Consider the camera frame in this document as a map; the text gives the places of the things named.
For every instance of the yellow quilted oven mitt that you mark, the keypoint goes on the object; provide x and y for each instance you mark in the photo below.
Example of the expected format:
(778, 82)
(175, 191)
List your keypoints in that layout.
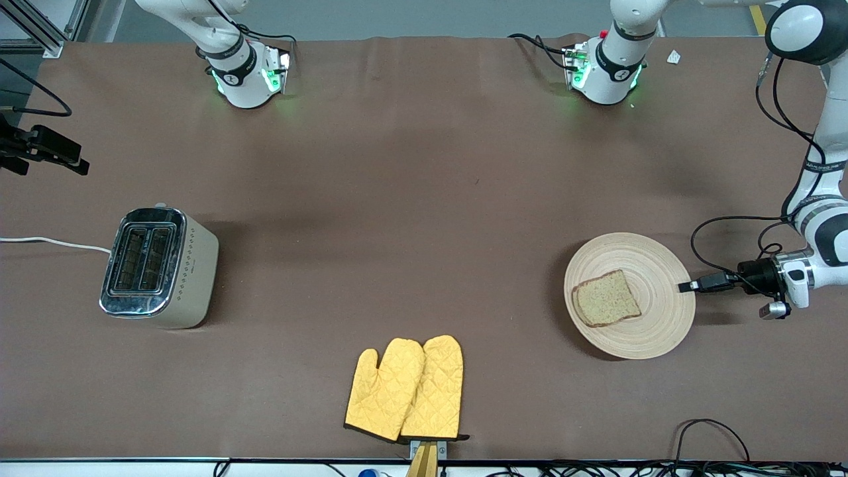
(437, 384)
(381, 394)

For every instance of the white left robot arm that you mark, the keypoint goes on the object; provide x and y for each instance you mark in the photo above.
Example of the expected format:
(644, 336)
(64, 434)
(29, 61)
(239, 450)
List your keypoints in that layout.
(828, 199)

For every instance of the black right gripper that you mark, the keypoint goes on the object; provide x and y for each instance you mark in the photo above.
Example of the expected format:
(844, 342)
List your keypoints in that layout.
(41, 146)

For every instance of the grey metal bracket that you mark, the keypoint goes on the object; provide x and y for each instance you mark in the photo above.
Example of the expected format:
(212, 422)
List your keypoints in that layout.
(442, 449)

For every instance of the brown toast slice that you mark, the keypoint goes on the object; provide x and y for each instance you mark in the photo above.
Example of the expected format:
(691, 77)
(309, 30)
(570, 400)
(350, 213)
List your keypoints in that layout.
(606, 299)

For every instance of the white paper scrap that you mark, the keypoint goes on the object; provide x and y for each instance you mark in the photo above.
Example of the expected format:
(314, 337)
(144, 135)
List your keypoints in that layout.
(674, 57)

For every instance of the small blue object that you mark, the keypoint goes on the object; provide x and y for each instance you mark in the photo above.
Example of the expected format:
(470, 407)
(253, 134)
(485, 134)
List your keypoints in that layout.
(369, 473)

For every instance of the round wooden plate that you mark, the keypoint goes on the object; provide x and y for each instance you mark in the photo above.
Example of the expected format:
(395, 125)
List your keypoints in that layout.
(656, 265)

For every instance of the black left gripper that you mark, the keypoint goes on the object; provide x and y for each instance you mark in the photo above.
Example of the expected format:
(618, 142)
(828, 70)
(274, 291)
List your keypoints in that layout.
(753, 272)

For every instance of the chrome and beige toaster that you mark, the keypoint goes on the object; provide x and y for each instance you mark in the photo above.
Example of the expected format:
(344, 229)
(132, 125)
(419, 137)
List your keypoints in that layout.
(192, 278)

